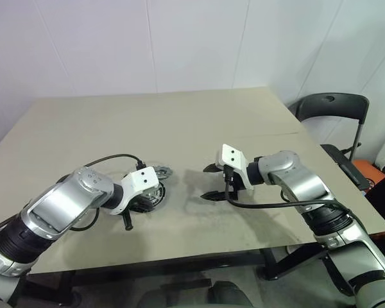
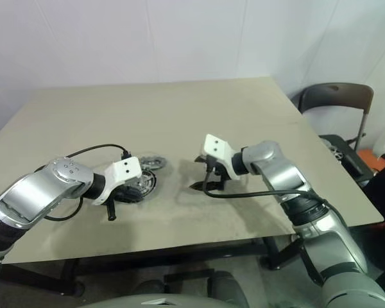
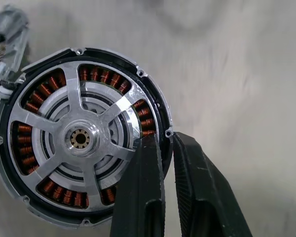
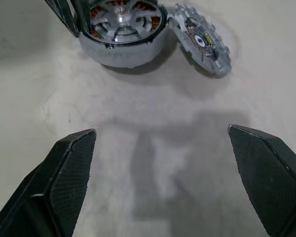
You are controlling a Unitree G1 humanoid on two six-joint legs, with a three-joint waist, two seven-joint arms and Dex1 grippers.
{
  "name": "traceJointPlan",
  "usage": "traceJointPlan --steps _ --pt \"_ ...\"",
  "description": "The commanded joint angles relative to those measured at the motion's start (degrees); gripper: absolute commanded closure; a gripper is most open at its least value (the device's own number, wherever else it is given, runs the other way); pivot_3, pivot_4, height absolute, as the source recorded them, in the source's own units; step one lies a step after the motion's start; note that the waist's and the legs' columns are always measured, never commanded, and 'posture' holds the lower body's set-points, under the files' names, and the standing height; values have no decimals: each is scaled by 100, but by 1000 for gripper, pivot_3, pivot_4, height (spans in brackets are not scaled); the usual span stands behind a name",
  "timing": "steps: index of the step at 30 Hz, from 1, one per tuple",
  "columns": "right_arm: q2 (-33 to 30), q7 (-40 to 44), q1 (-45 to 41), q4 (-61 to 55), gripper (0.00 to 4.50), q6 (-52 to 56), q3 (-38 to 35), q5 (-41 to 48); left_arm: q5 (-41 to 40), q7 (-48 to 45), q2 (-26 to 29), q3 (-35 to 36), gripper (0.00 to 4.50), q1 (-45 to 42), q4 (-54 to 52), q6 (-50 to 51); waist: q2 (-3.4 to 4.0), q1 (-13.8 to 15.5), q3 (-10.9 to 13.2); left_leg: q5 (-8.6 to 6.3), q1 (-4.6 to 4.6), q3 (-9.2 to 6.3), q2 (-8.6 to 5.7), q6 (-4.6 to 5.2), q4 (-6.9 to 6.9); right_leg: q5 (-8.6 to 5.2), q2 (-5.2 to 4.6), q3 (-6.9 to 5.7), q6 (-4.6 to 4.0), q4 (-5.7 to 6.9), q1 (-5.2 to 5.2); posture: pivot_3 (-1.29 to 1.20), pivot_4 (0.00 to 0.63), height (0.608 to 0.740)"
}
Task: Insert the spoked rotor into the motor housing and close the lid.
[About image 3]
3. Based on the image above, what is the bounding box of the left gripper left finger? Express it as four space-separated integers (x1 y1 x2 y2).
110 134 166 237

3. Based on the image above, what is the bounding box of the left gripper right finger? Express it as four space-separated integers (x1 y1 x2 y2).
173 132 254 237

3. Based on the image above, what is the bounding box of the silver spoked rotor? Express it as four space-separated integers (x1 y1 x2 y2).
7 60 162 213

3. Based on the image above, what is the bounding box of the motor housing with copper coils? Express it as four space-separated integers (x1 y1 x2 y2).
0 45 173 229

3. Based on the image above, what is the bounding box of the grey round motor lid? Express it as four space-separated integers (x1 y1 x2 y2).
0 4 30 82

